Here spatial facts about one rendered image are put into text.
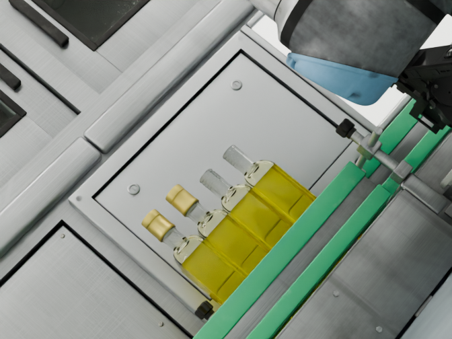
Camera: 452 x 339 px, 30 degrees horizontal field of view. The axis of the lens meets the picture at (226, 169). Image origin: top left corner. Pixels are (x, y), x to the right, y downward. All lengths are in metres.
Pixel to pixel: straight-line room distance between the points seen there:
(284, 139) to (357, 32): 0.65
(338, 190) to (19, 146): 0.64
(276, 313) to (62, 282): 0.46
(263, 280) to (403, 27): 0.44
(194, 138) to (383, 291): 0.52
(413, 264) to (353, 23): 0.42
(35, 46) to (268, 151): 0.49
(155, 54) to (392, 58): 0.78
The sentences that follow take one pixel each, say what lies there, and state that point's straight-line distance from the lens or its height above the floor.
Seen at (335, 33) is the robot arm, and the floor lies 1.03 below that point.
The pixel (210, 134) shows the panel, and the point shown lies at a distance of 1.55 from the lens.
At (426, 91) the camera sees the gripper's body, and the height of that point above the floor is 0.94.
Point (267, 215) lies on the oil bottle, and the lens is 1.34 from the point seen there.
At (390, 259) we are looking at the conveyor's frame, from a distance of 1.22.
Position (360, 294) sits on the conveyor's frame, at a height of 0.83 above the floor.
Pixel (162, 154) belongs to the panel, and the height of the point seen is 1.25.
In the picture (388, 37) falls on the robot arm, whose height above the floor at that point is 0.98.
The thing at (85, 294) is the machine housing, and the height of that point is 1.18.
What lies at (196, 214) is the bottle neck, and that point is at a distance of 1.35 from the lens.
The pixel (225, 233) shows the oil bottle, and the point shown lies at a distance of 1.33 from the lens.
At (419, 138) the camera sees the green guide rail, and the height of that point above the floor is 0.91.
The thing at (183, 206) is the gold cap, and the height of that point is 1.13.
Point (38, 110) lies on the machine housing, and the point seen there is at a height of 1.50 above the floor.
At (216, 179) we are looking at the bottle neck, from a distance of 1.37.
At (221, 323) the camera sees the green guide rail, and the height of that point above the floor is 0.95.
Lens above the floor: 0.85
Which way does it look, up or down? 11 degrees up
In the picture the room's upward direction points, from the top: 50 degrees counter-clockwise
